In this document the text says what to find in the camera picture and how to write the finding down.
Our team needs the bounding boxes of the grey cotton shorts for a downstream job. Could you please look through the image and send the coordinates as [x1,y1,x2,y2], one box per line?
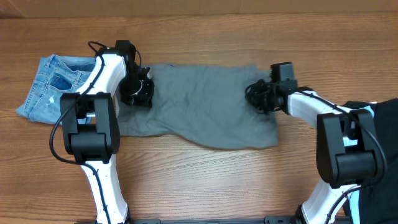
[118,64,279,149]

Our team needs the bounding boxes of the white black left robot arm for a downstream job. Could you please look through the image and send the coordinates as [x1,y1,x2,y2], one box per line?
[55,40,155,223]

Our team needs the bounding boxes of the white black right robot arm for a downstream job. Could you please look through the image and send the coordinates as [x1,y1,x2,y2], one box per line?
[245,80,387,223]

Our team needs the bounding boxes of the folded blue denim shorts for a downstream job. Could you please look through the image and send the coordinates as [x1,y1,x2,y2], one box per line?
[16,54,96,124]

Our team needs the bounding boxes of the light blue garment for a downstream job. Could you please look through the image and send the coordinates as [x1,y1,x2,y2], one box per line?
[348,191,361,224]

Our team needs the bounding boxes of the black garment pile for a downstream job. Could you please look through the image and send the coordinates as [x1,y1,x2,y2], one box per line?
[341,98,398,224]

